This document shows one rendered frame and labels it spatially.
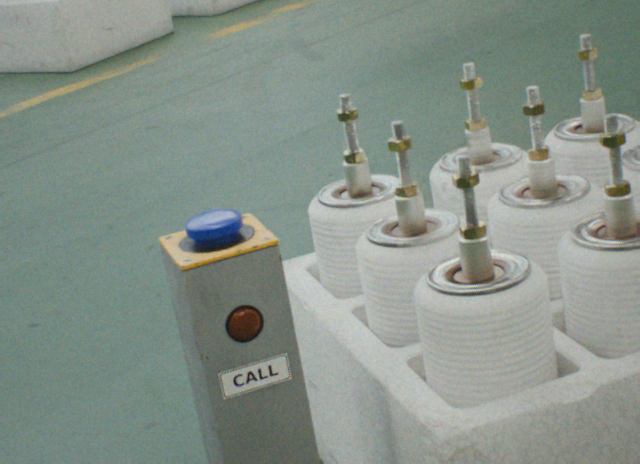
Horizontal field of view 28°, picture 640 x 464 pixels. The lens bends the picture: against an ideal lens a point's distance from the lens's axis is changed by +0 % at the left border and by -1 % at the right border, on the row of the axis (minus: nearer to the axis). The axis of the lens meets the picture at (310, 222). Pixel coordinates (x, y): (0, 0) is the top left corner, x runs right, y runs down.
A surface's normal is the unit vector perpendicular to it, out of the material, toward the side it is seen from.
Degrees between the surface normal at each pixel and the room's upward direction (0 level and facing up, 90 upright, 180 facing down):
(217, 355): 90
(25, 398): 0
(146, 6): 90
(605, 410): 90
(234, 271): 90
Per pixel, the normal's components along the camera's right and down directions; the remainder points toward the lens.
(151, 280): -0.17, -0.93
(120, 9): 0.80, 0.07
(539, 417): 0.33, 0.26
